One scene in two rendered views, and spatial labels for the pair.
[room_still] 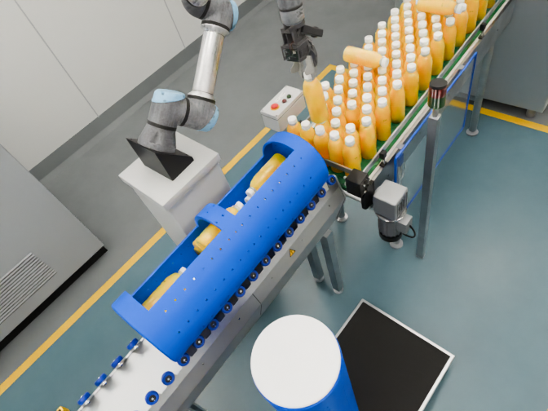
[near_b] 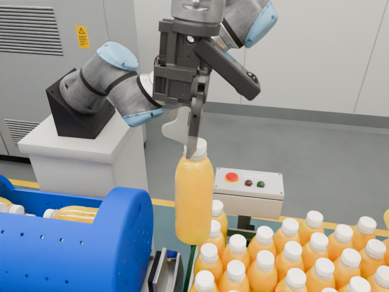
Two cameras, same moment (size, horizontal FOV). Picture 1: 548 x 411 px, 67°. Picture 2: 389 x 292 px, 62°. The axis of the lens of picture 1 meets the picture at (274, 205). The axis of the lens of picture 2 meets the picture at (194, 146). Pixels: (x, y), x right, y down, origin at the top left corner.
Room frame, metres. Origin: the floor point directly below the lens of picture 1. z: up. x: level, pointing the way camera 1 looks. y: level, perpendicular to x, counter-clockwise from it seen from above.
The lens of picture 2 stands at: (0.92, -0.61, 1.71)
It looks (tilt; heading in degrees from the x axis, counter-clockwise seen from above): 34 degrees down; 44
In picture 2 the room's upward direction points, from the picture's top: straight up
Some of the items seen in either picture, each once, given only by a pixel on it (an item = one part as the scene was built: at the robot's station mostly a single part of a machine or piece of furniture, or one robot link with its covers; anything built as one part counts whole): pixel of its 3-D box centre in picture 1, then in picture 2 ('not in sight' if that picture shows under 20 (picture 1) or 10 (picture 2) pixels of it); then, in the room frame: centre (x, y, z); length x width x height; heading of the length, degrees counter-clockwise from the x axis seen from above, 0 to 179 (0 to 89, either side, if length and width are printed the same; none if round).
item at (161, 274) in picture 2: not in sight; (158, 279); (1.20, -0.20, 0.99); 0.10 x 0.02 x 0.12; 35
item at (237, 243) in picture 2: not in sight; (237, 244); (1.35, -0.32, 1.10); 0.04 x 0.04 x 0.02
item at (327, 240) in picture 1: (333, 263); not in sight; (1.11, -0.19, 0.31); 0.06 x 0.06 x 0.63; 35
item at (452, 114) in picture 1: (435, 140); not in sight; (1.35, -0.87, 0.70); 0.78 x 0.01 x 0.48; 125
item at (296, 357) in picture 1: (294, 358); not in sight; (0.45, 0.10, 1.03); 0.28 x 0.28 x 0.01
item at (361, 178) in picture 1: (356, 183); not in sight; (1.07, -0.35, 0.95); 0.10 x 0.07 x 0.10; 35
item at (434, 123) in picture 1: (426, 200); not in sight; (1.13, -0.72, 0.55); 0.04 x 0.04 x 1.10; 35
